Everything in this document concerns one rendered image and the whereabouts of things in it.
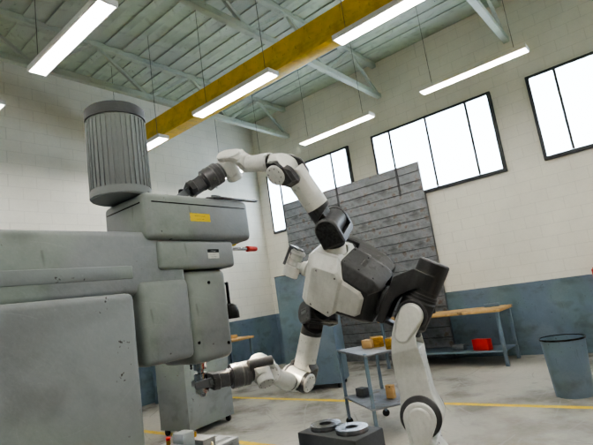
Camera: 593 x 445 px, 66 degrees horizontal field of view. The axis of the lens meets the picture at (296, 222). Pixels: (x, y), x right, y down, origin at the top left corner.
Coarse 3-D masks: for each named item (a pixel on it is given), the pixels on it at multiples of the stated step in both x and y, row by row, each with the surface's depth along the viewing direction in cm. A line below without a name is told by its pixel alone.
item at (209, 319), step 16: (192, 272) 161; (208, 272) 166; (192, 288) 158; (208, 288) 164; (224, 288) 170; (192, 304) 157; (208, 304) 162; (224, 304) 168; (192, 320) 156; (208, 320) 161; (224, 320) 166; (192, 336) 155; (208, 336) 159; (224, 336) 164; (208, 352) 158; (224, 352) 163
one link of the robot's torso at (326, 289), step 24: (360, 240) 191; (312, 264) 173; (336, 264) 169; (360, 264) 173; (384, 264) 179; (312, 288) 176; (336, 288) 170; (360, 288) 167; (384, 288) 172; (336, 312) 177; (360, 312) 171
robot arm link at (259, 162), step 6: (246, 156) 178; (252, 156) 176; (258, 156) 173; (264, 156) 172; (270, 156) 170; (276, 156) 169; (282, 156) 170; (288, 156) 172; (246, 162) 176; (252, 162) 174; (258, 162) 173; (264, 162) 171; (270, 162) 167; (276, 162) 167; (282, 162) 168; (288, 162) 169; (294, 162) 172; (246, 168) 177; (252, 168) 175; (258, 168) 174; (264, 168) 172; (294, 168) 171
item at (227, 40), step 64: (0, 0) 649; (64, 0) 666; (128, 0) 684; (192, 0) 593; (256, 0) 714; (320, 0) 752; (448, 0) 800; (64, 64) 824; (128, 64) 854; (192, 64) 886; (320, 64) 808
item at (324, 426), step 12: (324, 420) 136; (336, 420) 134; (300, 432) 132; (312, 432) 131; (324, 432) 129; (336, 432) 125; (348, 432) 122; (360, 432) 122; (372, 432) 123; (300, 444) 132; (312, 444) 128; (324, 444) 125; (336, 444) 122; (348, 444) 119; (360, 444) 119; (372, 444) 122; (384, 444) 125
